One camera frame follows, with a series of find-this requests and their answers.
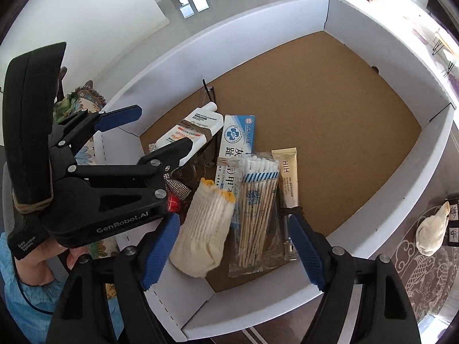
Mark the black carton box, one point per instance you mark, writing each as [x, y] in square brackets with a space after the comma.
[454, 222]

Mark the blue white medicine box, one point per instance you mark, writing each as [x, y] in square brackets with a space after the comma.
[238, 132]

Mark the dark bottle with clear cap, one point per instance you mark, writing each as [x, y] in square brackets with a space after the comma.
[288, 236]

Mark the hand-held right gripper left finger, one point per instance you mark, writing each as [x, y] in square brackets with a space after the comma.
[161, 251]

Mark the person's left hand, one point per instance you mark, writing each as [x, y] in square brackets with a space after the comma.
[39, 265]

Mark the white cardboard box container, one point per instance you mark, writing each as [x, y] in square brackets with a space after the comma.
[322, 96]

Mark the red foil packet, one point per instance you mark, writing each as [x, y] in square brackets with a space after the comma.
[173, 202]

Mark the bag of cotton swabs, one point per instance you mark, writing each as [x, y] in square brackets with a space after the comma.
[256, 222]

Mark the cream knit glove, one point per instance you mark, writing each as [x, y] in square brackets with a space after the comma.
[202, 233]
[432, 231]

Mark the rhinestone bow hair claw clip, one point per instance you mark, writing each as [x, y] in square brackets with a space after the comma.
[179, 186]

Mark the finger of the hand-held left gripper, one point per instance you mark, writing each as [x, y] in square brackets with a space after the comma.
[118, 118]
[168, 156]

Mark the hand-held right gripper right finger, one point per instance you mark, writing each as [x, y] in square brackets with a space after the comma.
[304, 251]

